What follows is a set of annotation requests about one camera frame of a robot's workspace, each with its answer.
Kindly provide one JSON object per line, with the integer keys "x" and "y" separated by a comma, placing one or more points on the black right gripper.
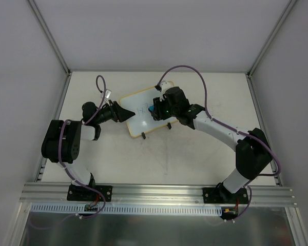
{"x": 156, "y": 108}

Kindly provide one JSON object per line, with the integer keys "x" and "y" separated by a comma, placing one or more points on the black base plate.
{"x": 79, "y": 193}
{"x": 218, "y": 195}

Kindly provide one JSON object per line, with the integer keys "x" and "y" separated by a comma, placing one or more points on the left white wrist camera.
{"x": 105, "y": 95}

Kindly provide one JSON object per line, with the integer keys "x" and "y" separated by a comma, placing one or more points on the white slotted cable duct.
{"x": 127, "y": 209}

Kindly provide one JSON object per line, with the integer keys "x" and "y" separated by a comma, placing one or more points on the yellow framed whiteboard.
{"x": 139, "y": 102}

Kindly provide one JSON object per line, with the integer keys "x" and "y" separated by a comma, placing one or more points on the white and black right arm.
{"x": 251, "y": 148}

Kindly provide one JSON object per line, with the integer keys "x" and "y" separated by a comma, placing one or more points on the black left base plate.
{"x": 79, "y": 193}

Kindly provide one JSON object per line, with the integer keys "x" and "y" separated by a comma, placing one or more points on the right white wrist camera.
{"x": 164, "y": 85}

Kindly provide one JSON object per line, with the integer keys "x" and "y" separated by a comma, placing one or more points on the left aluminium frame post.
{"x": 48, "y": 34}

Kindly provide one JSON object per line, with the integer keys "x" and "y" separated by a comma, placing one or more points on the right aluminium frame post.
{"x": 272, "y": 35}

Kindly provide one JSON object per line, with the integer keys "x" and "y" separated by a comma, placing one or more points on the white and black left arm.
{"x": 62, "y": 142}

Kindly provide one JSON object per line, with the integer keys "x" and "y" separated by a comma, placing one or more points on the blue whiteboard eraser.
{"x": 152, "y": 110}

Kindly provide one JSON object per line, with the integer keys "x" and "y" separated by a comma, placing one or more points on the aluminium mounting rail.
{"x": 171, "y": 195}

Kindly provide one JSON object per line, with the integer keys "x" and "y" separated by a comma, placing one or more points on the aluminium frame post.
{"x": 48, "y": 34}
{"x": 272, "y": 35}

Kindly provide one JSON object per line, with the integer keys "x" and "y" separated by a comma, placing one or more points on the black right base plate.
{"x": 218, "y": 195}

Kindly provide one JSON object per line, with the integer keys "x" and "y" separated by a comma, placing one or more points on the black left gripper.
{"x": 115, "y": 111}

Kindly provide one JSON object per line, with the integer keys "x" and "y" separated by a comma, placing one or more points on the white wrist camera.
{"x": 164, "y": 85}
{"x": 105, "y": 95}

